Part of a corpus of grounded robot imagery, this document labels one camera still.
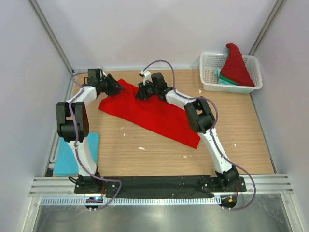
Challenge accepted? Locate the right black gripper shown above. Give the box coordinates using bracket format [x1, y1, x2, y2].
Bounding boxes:
[135, 80, 158, 101]

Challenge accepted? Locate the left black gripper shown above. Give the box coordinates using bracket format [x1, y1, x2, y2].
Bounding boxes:
[98, 74, 125, 97]

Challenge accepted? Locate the bright red t shirt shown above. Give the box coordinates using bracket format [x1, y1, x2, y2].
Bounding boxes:
[98, 79, 200, 149]

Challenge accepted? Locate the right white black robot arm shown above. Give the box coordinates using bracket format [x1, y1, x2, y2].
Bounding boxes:
[136, 71, 239, 191]

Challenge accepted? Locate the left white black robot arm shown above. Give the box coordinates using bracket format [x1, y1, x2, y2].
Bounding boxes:
[56, 68, 125, 193]

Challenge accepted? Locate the white plastic basket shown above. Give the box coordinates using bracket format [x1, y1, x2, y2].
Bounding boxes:
[199, 52, 263, 94]

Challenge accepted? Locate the mint t shirt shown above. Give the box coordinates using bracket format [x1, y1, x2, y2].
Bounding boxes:
[214, 68, 236, 86]

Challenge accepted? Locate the folded light blue t shirt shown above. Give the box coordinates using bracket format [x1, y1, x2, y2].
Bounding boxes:
[53, 132, 99, 177]

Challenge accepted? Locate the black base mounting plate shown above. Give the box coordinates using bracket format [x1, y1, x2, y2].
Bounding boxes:
[69, 175, 247, 199]

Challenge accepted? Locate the dark red t shirt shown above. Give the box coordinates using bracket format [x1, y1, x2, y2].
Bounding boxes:
[219, 43, 255, 87]

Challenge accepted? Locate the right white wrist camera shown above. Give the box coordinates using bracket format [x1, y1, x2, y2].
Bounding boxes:
[139, 70, 152, 85]

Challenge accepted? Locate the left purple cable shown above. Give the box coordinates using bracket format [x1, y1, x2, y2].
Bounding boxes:
[69, 72, 123, 213]

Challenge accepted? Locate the left aluminium corner post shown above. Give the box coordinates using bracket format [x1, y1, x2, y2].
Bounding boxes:
[28, 0, 74, 74]

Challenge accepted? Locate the aluminium corner post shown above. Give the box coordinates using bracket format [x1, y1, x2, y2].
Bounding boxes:
[28, 0, 74, 74]
[248, 0, 287, 56]

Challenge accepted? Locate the aluminium front rail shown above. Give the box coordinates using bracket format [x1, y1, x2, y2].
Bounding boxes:
[28, 174, 294, 197]

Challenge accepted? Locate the white slotted cable duct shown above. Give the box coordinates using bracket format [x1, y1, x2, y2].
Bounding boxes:
[40, 196, 221, 206]

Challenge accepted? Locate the right aluminium corner post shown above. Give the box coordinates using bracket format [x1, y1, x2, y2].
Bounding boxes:
[248, 0, 287, 56]

